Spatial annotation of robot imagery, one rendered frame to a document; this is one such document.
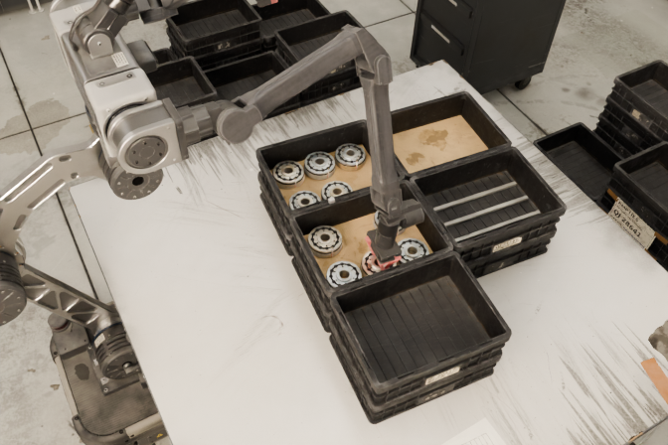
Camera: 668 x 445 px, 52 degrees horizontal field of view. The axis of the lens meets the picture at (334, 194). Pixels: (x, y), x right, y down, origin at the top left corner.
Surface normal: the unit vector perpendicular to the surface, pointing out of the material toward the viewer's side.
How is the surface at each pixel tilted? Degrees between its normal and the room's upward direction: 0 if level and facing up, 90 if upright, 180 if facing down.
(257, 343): 0
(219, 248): 0
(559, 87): 0
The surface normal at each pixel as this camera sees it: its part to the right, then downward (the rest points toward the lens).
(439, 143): 0.04, -0.66
